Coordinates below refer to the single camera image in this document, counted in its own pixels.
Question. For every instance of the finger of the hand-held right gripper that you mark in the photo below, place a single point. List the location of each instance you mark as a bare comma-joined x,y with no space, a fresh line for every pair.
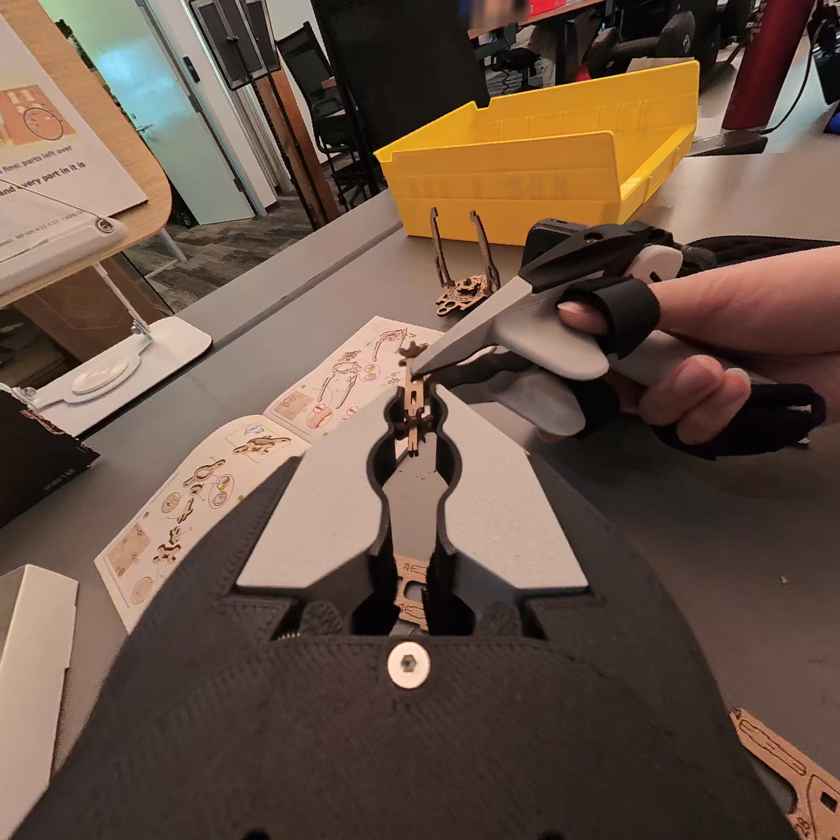
538,341
548,407

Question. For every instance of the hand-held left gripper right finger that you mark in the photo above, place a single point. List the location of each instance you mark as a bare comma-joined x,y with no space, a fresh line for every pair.
505,525

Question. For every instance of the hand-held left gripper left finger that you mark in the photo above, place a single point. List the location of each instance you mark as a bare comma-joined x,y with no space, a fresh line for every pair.
321,518

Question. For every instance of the small wooden gear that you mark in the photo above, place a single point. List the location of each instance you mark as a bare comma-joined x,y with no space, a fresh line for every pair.
411,353

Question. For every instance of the wooden slotted rod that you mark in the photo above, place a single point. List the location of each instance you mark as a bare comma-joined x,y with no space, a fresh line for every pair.
415,407

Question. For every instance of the partly built wooden model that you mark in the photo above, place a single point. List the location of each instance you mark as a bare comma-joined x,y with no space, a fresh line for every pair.
463,289

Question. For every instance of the black model kit box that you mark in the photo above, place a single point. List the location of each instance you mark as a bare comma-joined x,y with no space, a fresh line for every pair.
39,453

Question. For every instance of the laser-cut wooden parts sheet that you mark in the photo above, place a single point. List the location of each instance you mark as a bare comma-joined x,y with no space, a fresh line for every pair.
787,774

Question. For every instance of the person's right hand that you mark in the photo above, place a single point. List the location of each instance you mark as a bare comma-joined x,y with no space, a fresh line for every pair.
754,308

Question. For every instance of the wide yellow plastic bin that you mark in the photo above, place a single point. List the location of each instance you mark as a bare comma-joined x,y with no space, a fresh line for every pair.
525,190

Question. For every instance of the illustrated instruction booklet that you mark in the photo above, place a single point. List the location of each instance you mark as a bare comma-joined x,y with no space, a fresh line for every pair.
216,472

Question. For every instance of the black flat stand base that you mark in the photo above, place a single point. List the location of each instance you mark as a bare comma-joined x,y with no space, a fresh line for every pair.
728,143

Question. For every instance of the black office chair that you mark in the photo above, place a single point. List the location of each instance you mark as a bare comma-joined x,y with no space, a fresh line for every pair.
669,39
315,85

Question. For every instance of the white stand base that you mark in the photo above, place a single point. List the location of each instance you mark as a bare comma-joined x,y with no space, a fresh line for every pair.
164,344

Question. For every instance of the red pillar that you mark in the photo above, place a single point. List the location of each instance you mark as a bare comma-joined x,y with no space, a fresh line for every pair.
768,65

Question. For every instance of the black partition panel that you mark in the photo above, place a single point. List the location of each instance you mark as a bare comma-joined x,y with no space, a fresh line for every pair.
394,65

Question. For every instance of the white cardboard box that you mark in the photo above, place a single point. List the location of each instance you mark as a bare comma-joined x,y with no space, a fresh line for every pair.
33,656

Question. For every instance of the wooden display board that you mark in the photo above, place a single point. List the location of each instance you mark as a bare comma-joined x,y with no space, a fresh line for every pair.
131,131

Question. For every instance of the white instruction sheet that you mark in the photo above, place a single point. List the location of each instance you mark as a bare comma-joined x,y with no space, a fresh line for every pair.
65,157

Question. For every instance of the pale door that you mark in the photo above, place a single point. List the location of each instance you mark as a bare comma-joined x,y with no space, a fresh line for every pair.
164,98

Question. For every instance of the wooden cutout frame piece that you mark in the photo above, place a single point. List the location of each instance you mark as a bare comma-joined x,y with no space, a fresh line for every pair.
413,590

